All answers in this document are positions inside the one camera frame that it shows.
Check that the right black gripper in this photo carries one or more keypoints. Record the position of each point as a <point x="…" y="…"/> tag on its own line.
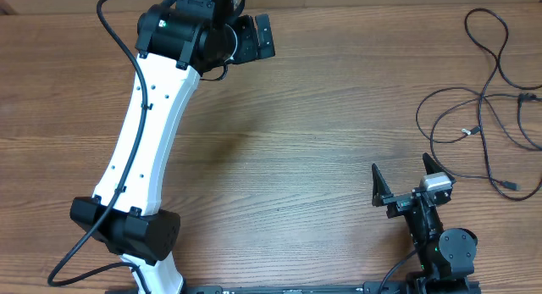
<point x="400" y="203"/>

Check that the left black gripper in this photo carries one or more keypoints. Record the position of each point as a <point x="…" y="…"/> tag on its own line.
<point x="250" y="51"/>

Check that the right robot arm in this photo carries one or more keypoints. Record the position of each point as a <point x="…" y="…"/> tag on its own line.
<point x="442" y="259"/>

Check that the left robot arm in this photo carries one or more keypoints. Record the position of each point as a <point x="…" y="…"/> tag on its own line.
<point x="178" y="42"/>

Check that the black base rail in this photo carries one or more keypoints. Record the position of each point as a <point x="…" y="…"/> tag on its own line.
<point x="292" y="290"/>

